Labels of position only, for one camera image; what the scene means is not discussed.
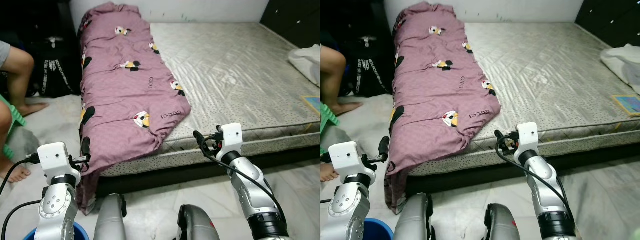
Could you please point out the purple cartoon print blanket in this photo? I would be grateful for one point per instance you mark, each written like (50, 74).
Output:
(430, 100)
(120, 100)

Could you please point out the white pillow with green tree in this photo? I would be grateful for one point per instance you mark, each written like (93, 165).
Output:
(622, 65)
(307, 62)

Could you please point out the white quilted mattress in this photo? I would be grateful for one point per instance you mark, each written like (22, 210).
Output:
(235, 70)
(540, 70)

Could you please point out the blue plastic bucket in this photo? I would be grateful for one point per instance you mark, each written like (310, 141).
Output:
(80, 232)
(380, 231)

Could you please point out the black backpack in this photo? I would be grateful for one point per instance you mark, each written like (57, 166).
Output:
(370, 70)
(57, 70)

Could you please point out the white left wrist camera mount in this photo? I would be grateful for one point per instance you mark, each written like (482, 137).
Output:
(347, 160)
(55, 160)

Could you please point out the silver left robot leg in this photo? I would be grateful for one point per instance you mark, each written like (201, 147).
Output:
(415, 220)
(110, 220)

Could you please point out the silver robot leg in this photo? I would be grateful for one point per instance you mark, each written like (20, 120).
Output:
(110, 220)
(197, 225)
(415, 220)
(500, 225)

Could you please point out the black bed frame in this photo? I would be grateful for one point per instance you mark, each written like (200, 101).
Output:
(475, 179)
(200, 172)

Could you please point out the colourful square picture book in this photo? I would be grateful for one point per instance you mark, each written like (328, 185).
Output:
(627, 105)
(312, 103)

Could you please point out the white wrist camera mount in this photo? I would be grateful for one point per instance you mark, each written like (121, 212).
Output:
(231, 140)
(347, 160)
(527, 139)
(55, 160)

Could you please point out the silver right robot leg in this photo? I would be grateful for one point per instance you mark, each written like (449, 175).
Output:
(500, 225)
(197, 225)

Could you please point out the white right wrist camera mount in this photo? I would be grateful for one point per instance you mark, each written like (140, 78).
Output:
(527, 139)
(231, 140)

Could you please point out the green plastic stool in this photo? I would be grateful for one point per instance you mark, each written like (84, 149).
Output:
(327, 120)
(15, 115)

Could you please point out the dark tufted headboard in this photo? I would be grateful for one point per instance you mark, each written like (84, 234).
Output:
(295, 20)
(610, 20)

